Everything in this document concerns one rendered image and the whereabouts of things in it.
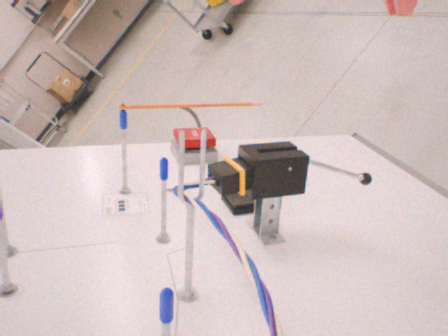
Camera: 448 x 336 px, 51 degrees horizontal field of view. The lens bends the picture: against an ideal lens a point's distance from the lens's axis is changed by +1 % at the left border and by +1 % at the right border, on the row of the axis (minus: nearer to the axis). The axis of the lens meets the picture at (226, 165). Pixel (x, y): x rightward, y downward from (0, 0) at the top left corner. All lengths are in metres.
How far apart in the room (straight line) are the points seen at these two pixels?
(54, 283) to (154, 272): 0.08
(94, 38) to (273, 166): 8.13
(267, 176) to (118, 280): 0.16
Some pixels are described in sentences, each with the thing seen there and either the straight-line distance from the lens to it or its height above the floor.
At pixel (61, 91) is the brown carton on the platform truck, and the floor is 0.37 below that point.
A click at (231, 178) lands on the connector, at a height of 1.15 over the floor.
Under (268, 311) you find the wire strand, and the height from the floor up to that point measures 1.18.
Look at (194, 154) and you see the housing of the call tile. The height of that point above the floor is 1.10.
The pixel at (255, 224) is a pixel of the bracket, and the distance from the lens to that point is 0.49.
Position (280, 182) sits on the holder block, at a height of 1.10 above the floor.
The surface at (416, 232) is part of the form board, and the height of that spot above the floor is 0.94.
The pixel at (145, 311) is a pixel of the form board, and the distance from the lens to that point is 0.38.
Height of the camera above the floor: 1.35
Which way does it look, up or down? 28 degrees down
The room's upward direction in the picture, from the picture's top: 52 degrees counter-clockwise
